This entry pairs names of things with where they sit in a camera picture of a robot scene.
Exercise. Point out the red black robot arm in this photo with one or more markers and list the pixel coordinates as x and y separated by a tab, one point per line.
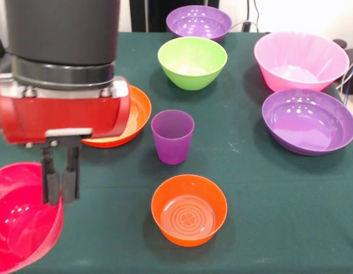
62	28

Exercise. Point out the dark green table cloth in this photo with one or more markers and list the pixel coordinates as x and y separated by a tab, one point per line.
136	257

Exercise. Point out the black power plug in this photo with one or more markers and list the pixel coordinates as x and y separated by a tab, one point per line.
246	26

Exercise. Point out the purple plastic cup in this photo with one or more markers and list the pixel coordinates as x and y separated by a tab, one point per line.
172	145

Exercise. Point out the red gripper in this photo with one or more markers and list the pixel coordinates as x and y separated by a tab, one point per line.
65	114

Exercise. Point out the purple rounded deep bowl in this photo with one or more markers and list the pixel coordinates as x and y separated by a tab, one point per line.
198	24

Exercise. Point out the red small bowl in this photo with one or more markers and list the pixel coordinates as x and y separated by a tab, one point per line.
19	228

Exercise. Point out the black rounded object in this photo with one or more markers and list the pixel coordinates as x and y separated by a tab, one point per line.
340	43

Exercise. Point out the pink large bowl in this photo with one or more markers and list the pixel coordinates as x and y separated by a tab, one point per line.
299	62

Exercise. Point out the green bowl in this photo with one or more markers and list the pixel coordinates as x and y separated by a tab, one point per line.
190	65

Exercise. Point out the purple wide shallow bowl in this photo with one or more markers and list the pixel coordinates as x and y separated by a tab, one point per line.
308	122

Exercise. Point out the orange small bowl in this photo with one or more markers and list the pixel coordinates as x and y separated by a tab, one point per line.
165	205

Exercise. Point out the orange wide shallow bowl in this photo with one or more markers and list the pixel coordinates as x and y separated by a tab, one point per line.
139	111

